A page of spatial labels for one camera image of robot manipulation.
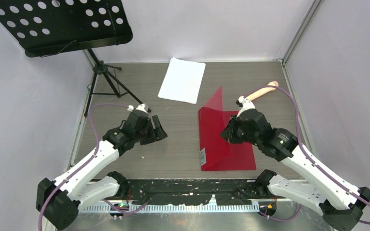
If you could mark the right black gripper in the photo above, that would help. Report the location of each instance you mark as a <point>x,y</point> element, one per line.
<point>228,134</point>

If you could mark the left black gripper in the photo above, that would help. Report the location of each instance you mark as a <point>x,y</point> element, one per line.
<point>159,134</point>

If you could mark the red plastic folder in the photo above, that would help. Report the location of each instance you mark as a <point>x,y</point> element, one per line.
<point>216,154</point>

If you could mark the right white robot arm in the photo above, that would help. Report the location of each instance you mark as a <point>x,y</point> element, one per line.
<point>339,203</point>

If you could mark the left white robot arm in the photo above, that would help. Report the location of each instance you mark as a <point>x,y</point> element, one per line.
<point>61,200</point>

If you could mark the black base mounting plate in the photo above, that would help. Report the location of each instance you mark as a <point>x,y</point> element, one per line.
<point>192,192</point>

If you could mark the white paper sheets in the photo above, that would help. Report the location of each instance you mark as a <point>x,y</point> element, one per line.
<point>182,81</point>

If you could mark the beige toy microphone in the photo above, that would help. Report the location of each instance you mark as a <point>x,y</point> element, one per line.
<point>262,91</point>

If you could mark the black perforated music stand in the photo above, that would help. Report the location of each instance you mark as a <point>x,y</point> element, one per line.
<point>49,27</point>

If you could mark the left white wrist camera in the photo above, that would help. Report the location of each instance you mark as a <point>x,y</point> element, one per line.
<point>142,107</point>

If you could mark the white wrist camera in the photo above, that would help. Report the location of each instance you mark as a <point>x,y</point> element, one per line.
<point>244,104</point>
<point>142,107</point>

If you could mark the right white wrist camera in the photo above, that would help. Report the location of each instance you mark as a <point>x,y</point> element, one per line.
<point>244,104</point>

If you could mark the aluminium rail frame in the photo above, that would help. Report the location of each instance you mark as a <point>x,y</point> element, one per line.
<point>191,207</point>

